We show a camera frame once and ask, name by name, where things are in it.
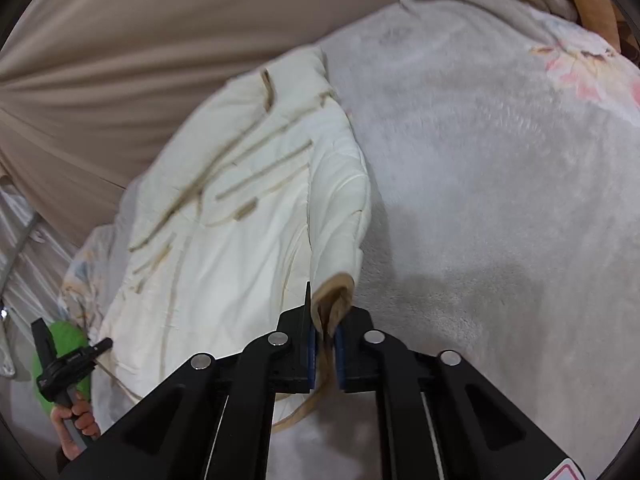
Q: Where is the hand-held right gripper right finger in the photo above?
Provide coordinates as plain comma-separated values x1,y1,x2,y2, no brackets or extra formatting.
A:
335,306,586,480

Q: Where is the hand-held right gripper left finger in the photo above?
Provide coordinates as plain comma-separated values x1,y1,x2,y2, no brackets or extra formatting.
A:
62,282,317,480

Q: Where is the grey floral fleece blanket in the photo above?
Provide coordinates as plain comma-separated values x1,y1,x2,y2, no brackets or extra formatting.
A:
60,0,640,480

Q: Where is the green cloth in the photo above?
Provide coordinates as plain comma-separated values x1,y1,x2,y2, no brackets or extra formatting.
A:
32,321,97,415

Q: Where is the silver satin curtain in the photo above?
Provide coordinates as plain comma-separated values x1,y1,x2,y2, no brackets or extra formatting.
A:
0,175,78,381

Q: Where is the cream quilted blanket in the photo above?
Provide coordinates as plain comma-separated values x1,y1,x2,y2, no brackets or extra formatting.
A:
92,45,373,436

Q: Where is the beige fabric sheet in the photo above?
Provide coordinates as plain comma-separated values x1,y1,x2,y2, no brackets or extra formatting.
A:
0,0,416,248

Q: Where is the grey metal rail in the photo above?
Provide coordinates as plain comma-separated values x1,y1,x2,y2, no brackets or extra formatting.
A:
0,212,42,303

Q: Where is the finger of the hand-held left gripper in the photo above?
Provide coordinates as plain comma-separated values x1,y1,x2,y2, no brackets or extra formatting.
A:
31,317,57,377
65,338,114,367

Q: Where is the person's left hand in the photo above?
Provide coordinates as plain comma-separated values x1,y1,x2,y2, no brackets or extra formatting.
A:
50,399,102,461

